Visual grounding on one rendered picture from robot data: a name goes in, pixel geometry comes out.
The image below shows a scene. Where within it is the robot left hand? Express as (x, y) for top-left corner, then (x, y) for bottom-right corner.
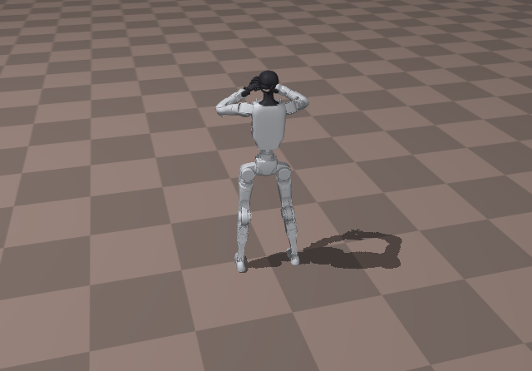
(241, 82), (265, 97)

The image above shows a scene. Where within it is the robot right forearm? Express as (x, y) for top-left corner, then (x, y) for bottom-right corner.
(275, 84), (308, 101)

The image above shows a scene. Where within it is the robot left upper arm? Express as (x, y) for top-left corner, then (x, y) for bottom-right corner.
(216, 102), (253, 117)

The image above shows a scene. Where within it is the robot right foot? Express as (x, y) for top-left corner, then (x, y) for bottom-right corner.
(286, 248), (300, 265)

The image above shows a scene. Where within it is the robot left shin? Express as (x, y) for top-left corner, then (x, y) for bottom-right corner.
(237, 210), (249, 261)

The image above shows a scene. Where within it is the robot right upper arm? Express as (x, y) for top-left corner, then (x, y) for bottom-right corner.
(284, 98), (308, 115)

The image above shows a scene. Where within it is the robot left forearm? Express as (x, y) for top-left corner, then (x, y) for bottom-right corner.
(216, 88), (247, 108)

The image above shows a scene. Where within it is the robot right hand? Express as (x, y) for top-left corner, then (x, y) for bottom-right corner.
(249, 77), (278, 93)

